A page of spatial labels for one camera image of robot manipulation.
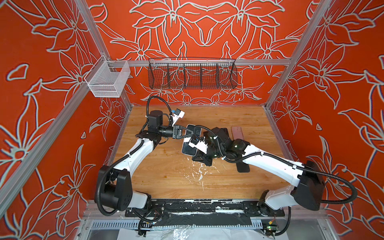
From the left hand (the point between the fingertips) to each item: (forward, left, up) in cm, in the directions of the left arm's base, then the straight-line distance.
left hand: (192, 134), depth 70 cm
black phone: (-7, +2, -3) cm, 8 cm away
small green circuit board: (-33, -39, -28) cm, 58 cm away
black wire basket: (+47, +3, +3) cm, 48 cm away
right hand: (-8, 0, -9) cm, 12 cm away
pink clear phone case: (+22, -31, -28) cm, 47 cm away
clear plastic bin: (+37, +57, +5) cm, 68 cm away
